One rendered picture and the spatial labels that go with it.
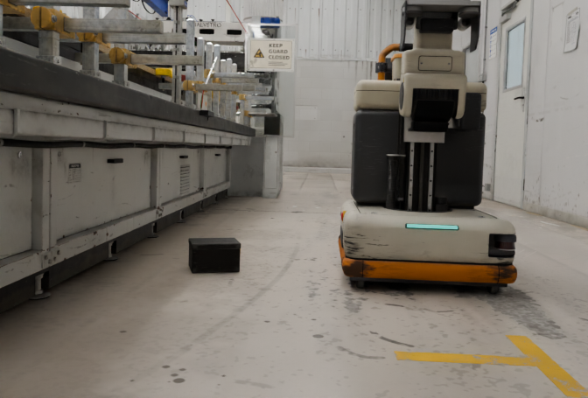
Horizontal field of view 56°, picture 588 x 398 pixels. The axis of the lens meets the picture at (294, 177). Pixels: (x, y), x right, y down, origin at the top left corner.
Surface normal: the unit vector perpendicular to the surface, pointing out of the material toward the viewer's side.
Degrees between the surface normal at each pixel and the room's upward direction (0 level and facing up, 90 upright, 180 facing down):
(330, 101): 90
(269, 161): 90
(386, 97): 90
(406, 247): 90
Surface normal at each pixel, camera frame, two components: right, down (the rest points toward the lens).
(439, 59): -0.06, 0.19
